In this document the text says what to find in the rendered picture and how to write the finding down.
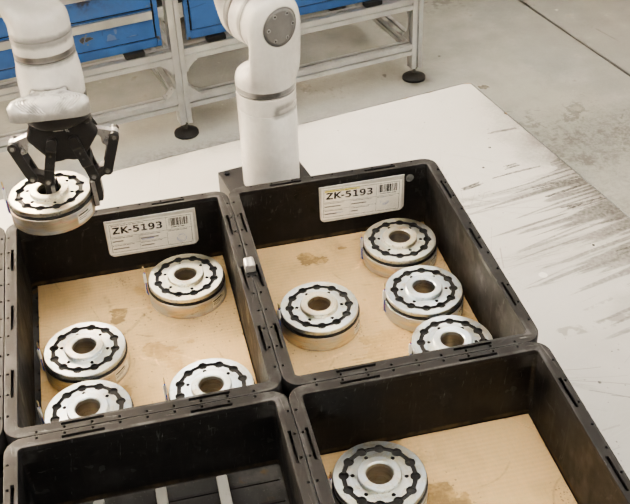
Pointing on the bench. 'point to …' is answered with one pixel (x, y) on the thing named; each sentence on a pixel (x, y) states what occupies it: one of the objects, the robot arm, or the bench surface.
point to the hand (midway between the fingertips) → (75, 193)
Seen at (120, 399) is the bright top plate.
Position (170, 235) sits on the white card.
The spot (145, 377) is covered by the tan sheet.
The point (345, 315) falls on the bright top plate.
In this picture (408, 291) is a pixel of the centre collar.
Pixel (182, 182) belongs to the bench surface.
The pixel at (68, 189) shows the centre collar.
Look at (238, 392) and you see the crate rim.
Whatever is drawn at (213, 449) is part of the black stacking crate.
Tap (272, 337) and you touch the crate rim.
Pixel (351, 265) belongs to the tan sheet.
